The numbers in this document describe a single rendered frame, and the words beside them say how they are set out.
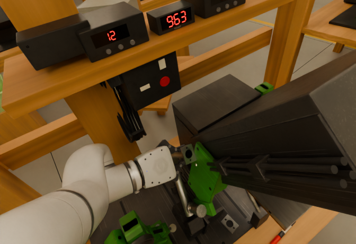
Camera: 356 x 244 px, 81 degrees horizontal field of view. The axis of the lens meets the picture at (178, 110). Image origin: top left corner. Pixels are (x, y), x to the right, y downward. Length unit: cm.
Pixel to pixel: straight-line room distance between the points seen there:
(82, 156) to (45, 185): 206
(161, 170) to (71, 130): 41
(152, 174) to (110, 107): 28
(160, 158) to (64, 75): 32
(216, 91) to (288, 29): 53
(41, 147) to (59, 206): 63
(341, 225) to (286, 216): 138
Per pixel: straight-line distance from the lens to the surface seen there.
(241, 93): 84
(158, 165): 61
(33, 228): 25
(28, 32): 58
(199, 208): 73
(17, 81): 62
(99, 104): 73
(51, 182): 252
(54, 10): 60
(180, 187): 79
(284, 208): 73
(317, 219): 101
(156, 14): 60
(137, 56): 55
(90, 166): 47
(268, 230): 94
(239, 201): 96
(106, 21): 55
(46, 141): 90
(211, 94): 83
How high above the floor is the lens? 178
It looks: 44 degrees down
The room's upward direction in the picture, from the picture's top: 10 degrees counter-clockwise
